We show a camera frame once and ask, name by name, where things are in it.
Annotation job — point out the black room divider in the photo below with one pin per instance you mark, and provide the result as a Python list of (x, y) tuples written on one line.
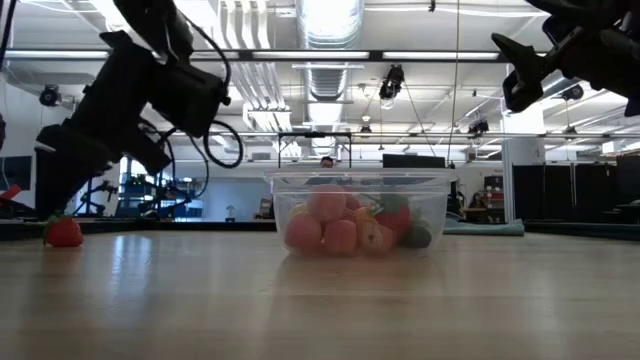
[(560, 192)]

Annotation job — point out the red bar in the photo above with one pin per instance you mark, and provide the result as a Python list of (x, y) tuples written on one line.
[(10, 194)]

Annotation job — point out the black background robot arm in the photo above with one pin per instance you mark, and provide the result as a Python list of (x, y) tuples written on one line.
[(106, 189)]

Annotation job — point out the small black metal frame rig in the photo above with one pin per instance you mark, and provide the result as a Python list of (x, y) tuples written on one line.
[(315, 134)]

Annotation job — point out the red-pink toy fruit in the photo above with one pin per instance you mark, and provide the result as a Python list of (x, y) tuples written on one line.
[(353, 202)]

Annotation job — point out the yellow toy banana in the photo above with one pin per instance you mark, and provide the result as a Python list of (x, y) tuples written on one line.
[(372, 236)]

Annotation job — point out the dark robot workstation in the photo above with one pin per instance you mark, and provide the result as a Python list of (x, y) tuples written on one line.
[(160, 200)]

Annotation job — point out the black wall screen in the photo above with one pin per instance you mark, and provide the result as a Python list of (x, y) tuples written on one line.
[(15, 172)]

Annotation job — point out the black frame bar with lights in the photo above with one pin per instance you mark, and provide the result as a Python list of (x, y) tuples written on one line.
[(325, 55)]

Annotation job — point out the red toy strawberry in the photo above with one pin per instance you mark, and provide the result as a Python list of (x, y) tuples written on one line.
[(64, 234), (395, 216)]

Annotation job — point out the teal cloth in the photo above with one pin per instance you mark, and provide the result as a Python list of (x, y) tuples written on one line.
[(485, 227)]

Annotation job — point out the dark cabinet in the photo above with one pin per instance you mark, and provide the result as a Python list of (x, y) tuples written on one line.
[(627, 185)]

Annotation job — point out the silver ventilation duct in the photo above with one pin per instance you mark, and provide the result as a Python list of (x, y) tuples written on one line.
[(327, 30)]

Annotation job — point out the person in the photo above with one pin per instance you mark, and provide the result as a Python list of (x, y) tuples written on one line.
[(327, 162)]

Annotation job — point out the tall black metal frame rig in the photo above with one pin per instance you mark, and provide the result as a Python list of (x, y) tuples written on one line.
[(162, 192)]

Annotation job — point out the dark green toy fruit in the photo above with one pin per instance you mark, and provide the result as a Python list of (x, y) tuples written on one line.
[(417, 236)]

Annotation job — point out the red and white cabinet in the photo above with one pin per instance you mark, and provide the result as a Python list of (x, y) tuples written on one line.
[(494, 192)]

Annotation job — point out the clear plastic tupperware container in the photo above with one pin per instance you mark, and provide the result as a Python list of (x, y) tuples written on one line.
[(360, 176)]

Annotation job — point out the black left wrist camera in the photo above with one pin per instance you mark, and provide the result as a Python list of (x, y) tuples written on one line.
[(187, 100)]

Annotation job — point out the black monitor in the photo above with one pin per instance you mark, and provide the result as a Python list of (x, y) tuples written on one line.
[(412, 161)]

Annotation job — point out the black ceiling spotlight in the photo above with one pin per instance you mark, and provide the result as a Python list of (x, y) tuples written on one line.
[(478, 126), (49, 96), (573, 94), (391, 84)]

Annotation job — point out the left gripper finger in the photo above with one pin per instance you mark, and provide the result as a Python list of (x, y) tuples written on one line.
[(70, 170)]

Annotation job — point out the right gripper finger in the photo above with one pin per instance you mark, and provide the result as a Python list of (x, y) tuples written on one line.
[(520, 55), (532, 90)]

